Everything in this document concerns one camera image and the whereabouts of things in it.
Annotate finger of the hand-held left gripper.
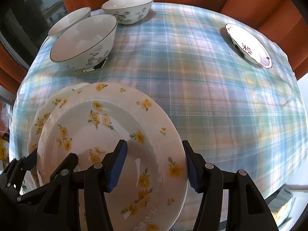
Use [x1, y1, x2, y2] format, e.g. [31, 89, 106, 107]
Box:
[5, 148, 39, 188]

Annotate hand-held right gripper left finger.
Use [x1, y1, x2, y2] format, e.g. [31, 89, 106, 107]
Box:
[28, 140, 128, 231]

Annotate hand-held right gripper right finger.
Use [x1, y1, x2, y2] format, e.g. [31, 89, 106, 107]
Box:
[182, 140, 273, 231]

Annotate white plate yellow flowers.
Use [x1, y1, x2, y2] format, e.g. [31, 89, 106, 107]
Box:
[37, 82, 188, 231]
[27, 83, 89, 188]

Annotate blue plaid tablecloth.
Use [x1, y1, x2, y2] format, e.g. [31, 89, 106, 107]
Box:
[10, 2, 308, 212]

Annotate black white marker card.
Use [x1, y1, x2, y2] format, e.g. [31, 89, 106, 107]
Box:
[83, 57, 107, 73]

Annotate small white plate red print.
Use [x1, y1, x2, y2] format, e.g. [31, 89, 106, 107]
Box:
[225, 23, 272, 69]

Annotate window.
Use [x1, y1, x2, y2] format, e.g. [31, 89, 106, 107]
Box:
[0, 0, 65, 70]

